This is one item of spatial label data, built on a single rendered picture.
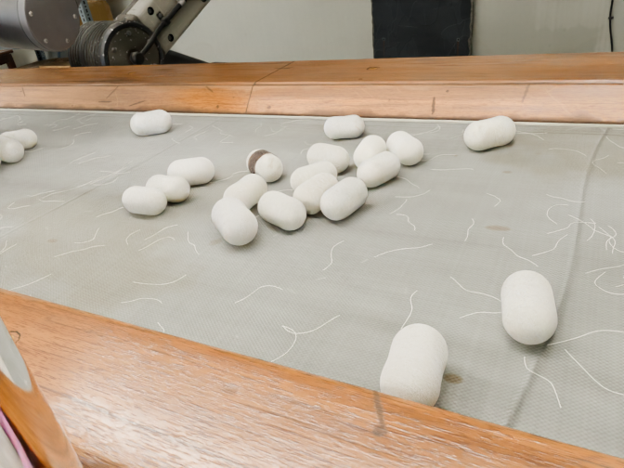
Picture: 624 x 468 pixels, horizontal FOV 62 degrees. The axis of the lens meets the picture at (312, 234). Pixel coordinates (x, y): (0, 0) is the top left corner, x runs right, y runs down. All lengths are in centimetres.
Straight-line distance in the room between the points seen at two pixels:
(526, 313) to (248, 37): 278
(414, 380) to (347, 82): 35
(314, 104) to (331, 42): 219
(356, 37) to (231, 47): 74
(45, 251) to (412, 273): 22
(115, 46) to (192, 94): 46
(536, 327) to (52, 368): 17
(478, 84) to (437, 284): 24
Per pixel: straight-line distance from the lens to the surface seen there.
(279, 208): 29
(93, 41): 104
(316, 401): 16
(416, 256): 26
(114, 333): 21
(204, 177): 37
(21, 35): 50
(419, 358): 18
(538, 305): 21
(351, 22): 261
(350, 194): 29
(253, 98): 52
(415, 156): 35
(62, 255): 34
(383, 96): 47
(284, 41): 281
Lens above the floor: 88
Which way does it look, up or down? 30 degrees down
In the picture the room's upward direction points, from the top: 9 degrees counter-clockwise
